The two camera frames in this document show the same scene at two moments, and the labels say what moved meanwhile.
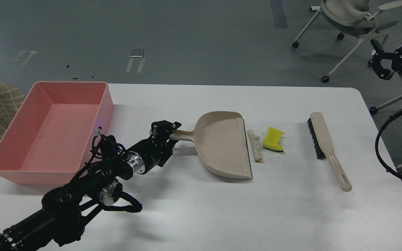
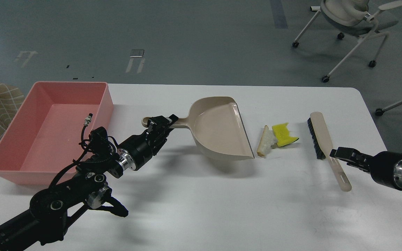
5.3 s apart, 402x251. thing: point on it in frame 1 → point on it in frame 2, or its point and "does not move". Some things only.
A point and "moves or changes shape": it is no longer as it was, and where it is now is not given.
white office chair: x=350 y=17 does not move
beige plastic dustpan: x=221 y=139 moves or changes shape
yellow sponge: x=272 y=139 → x=282 y=135
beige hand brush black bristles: x=324 y=148 does not move
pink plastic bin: x=51 y=137 does not move
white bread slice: x=256 y=145 → x=267 y=138
